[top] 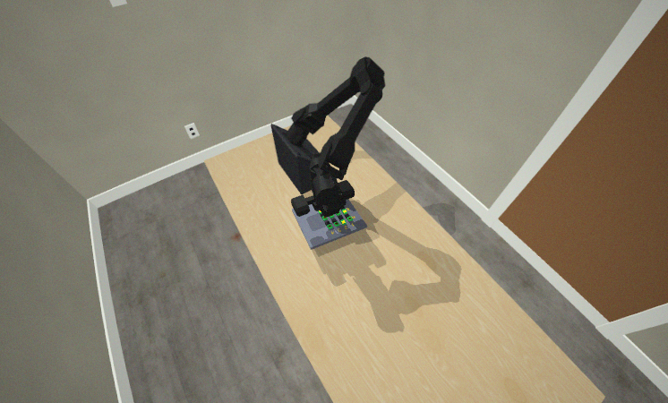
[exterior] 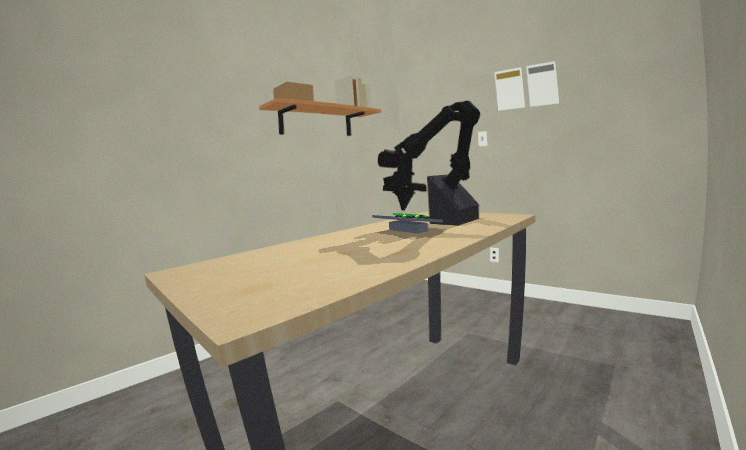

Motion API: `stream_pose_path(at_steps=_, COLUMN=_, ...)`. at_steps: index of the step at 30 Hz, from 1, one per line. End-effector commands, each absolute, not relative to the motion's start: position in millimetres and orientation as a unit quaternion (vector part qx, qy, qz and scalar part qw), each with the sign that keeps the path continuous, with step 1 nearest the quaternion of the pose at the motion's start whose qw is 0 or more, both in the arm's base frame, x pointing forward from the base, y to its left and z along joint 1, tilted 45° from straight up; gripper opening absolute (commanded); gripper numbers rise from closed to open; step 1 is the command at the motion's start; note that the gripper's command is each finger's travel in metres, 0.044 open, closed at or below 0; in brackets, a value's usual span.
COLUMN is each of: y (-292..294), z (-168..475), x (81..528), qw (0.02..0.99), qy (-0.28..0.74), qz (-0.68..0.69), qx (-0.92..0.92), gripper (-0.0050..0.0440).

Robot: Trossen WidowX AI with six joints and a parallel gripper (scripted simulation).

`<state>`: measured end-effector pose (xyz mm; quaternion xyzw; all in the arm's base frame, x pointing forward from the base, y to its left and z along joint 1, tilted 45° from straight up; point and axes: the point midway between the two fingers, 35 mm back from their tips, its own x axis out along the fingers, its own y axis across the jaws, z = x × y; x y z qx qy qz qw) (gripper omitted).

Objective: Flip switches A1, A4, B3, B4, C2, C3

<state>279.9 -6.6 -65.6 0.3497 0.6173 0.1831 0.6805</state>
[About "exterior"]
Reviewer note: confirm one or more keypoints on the grey switch panel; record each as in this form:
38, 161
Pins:
411, 226

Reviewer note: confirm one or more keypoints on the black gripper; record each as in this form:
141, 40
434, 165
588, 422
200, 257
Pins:
405, 197

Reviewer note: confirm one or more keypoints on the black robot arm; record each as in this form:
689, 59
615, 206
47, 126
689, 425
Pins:
415, 144

